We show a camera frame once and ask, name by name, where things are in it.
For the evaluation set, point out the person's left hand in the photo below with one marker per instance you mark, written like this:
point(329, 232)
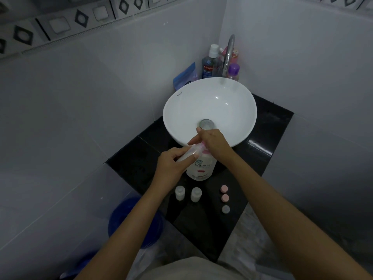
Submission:
point(167, 172)

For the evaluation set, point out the person's right hand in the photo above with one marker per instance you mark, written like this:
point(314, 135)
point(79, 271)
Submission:
point(217, 144)

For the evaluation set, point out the person's right thumb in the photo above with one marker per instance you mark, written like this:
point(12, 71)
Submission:
point(195, 140)

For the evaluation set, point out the person's left thumb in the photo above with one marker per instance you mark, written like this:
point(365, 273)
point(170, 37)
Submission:
point(192, 158)

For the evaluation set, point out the small clear travel bottle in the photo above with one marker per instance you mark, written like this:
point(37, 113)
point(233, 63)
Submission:
point(198, 149)

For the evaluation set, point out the large white pump bottle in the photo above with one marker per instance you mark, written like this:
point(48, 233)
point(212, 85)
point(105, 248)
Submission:
point(202, 169)

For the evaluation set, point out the person's right forearm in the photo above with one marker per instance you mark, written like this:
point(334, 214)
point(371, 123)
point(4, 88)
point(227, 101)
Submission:
point(285, 218)

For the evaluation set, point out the person's left forearm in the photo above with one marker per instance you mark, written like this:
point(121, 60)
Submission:
point(128, 227)

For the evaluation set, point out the chrome sink drain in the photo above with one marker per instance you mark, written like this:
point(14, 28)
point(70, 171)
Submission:
point(207, 123)

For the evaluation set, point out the small white empty bottle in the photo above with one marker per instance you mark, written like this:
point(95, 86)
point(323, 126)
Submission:
point(180, 193)
point(196, 195)

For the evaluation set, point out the white round sink basin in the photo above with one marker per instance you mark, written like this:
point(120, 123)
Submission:
point(209, 102)

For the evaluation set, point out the pink bottle cap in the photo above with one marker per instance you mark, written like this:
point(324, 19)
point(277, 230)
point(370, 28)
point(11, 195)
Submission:
point(225, 198)
point(224, 188)

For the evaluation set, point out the grey bottle cap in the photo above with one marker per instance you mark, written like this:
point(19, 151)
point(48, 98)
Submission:
point(225, 209)

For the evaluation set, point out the blue plastic pouch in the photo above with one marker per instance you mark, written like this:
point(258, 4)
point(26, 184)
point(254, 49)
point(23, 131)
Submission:
point(184, 77)

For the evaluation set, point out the blue mouthwash bottle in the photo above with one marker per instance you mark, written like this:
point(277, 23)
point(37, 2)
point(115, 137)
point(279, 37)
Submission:
point(210, 67)

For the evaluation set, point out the small purple bottle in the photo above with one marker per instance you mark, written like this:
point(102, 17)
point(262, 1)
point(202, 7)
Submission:
point(233, 72)

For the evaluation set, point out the blue plastic bucket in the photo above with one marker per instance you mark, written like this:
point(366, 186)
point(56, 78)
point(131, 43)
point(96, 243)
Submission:
point(125, 212)

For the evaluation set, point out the red pink bottle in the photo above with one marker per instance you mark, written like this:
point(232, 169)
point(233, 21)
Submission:
point(235, 56)

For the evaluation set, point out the chrome curved faucet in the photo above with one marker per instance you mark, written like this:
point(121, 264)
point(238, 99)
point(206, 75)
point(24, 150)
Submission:
point(228, 52)

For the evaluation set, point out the person's beige garment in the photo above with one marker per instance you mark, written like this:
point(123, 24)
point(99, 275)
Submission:
point(186, 271)

